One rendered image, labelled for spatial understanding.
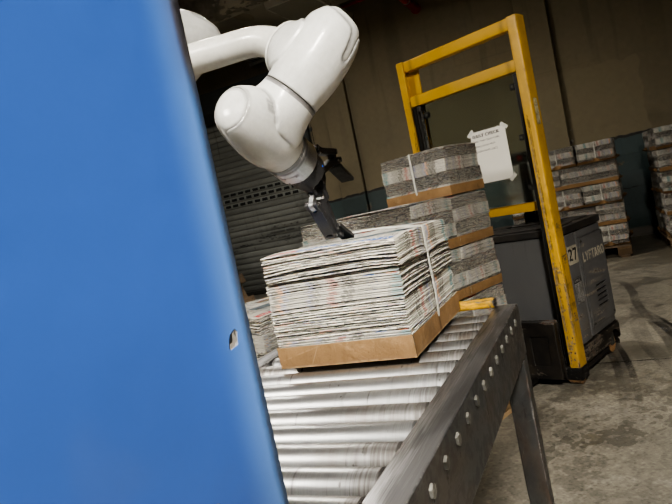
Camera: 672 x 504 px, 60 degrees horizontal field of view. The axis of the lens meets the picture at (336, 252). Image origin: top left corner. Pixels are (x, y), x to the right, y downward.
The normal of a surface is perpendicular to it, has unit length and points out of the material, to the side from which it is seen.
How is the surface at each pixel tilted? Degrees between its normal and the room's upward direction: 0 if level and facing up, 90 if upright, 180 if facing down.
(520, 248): 90
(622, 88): 90
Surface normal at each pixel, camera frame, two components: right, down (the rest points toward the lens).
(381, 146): -0.40, 0.14
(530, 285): -0.69, 0.19
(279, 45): -0.59, -0.33
